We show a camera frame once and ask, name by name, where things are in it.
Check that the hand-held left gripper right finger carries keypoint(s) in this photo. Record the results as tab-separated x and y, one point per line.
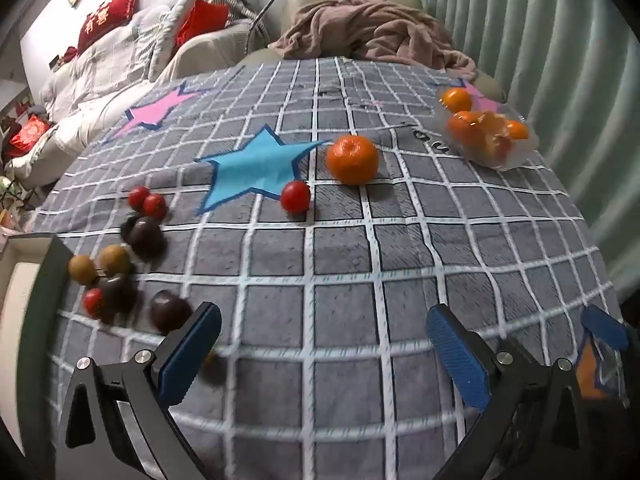
457	355

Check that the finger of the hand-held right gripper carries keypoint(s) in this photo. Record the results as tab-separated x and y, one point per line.
602	325

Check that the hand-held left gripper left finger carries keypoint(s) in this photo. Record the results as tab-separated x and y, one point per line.
187	355

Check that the white tray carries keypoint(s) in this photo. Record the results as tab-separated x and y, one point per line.
20	280

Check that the dark purple plum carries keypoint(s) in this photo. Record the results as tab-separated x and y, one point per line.
167	310
126	227
120	292
147	236

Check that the grey checked blanket with stars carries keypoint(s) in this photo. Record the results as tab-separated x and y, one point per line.
350	285

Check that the small mandarin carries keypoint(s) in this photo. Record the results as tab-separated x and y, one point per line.
496	135
456	100
466	131
518	130

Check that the large mandarin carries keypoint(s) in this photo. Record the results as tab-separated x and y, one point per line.
351	159

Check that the pale green curtain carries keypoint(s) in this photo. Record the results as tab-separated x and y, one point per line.
550	60

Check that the red pillow with gold pattern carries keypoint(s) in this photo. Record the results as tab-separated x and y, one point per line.
29	135

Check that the white covered sofa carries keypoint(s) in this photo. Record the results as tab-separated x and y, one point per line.
100	75

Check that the grey striped cushion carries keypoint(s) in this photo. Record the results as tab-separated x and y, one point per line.
167	30

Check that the plain red pillow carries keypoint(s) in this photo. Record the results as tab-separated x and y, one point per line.
202	21

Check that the pink throw blanket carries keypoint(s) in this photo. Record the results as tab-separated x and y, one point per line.
375	30

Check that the large red pillow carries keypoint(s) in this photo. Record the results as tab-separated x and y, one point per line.
107	12

